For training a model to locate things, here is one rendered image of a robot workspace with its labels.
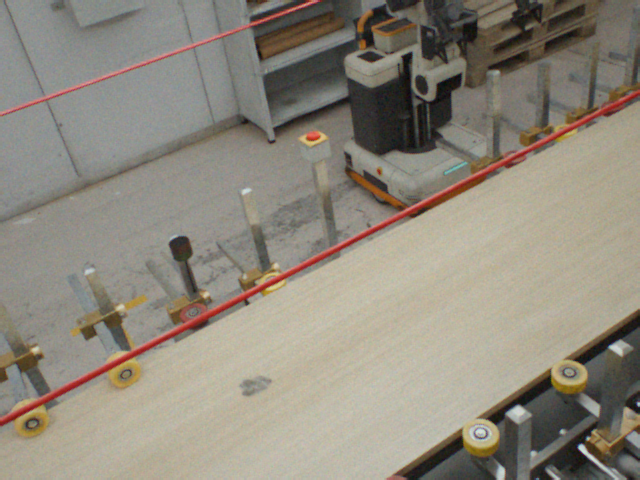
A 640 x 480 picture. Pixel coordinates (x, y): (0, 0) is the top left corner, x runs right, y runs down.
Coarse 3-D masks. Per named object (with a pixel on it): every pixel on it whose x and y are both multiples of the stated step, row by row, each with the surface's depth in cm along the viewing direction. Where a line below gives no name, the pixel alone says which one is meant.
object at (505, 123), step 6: (486, 114) 287; (486, 120) 288; (504, 120) 280; (510, 120) 279; (504, 126) 280; (510, 126) 277; (516, 126) 275; (522, 126) 274; (516, 132) 276; (540, 138) 266; (546, 144) 264; (552, 144) 261
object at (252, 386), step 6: (246, 378) 181; (252, 378) 180; (258, 378) 179; (264, 378) 179; (270, 378) 178; (240, 384) 179; (246, 384) 178; (252, 384) 178; (258, 384) 177; (264, 384) 177; (246, 390) 177; (252, 390) 176; (258, 390) 177
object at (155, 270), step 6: (150, 264) 235; (156, 264) 235; (150, 270) 234; (156, 270) 232; (156, 276) 229; (162, 276) 229; (162, 282) 226; (168, 282) 225; (162, 288) 228; (168, 288) 223; (174, 288) 222; (168, 294) 222; (174, 294) 220; (180, 294) 220; (174, 300) 218
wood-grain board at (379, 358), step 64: (512, 192) 229; (576, 192) 224; (384, 256) 213; (448, 256) 208; (512, 256) 204; (576, 256) 200; (256, 320) 198; (320, 320) 194; (384, 320) 190; (448, 320) 187; (512, 320) 183; (576, 320) 180; (192, 384) 182; (320, 384) 176; (384, 384) 172; (448, 384) 169; (512, 384) 167; (0, 448) 175; (64, 448) 172; (128, 448) 169; (192, 448) 166; (256, 448) 163; (320, 448) 160; (384, 448) 158
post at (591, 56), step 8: (592, 40) 263; (592, 48) 263; (584, 56) 268; (592, 56) 265; (584, 64) 270; (592, 64) 267; (584, 72) 271; (592, 72) 269; (584, 80) 273; (592, 80) 271; (584, 88) 275; (592, 88) 274; (584, 96) 276; (592, 96) 276; (584, 104) 278; (592, 104) 278; (584, 128) 284
